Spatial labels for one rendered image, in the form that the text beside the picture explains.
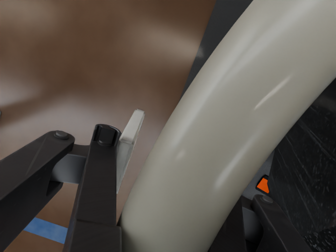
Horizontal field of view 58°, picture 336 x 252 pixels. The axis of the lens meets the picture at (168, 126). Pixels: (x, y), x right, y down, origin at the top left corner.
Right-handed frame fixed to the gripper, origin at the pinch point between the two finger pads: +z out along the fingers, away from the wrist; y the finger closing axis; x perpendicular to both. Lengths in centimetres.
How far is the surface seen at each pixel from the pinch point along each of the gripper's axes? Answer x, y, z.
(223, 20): 19, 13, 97
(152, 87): -12, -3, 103
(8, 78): -31, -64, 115
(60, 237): -98, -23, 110
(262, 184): -33, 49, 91
